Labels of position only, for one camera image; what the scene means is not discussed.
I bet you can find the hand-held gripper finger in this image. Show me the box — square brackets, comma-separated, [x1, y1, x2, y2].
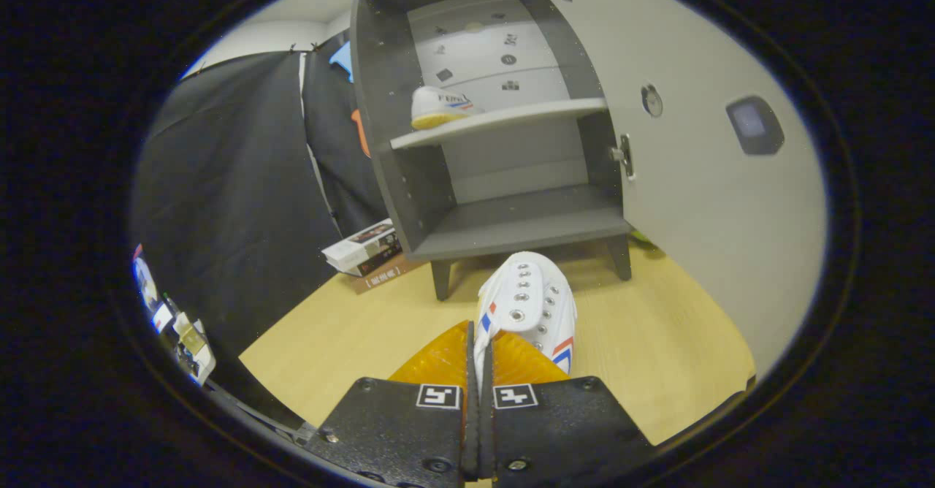
[303, 320, 479, 488]
[480, 331, 655, 488]

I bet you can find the white canvas shoe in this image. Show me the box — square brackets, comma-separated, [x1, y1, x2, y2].
[473, 251, 578, 386]
[411, 85, 484, 131]

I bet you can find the grey shoe cabinet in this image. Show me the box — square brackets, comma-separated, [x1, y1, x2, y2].
[349, 0, 633, 302]

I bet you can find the beige shoe cabinet door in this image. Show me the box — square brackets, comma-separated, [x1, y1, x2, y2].
[511, 0, 828, 379]

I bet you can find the brown book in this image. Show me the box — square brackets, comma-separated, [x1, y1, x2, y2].
[351, 254, 428, 296]

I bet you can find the cluttered white side shelf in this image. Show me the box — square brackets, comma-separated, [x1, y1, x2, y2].
[150, 292, 217, 387]

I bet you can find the black backdrop cloth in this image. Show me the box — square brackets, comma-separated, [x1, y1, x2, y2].
[131, 31, 388, 408]

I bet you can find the blue wall poster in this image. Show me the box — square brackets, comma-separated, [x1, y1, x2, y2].
[133, 245, 160, 313]

